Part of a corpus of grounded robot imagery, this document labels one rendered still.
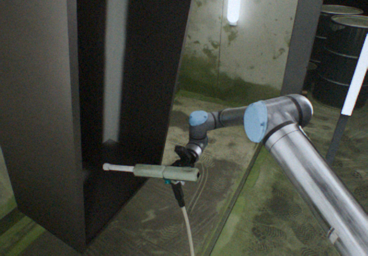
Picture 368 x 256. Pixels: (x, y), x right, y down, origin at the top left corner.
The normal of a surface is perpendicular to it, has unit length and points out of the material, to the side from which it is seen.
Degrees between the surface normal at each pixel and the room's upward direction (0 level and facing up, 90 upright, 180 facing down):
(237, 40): 90
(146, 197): 0
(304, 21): 90
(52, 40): 90
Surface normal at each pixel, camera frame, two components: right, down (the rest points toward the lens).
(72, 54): 0.87, 0.40
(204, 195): 0.00, -0.85
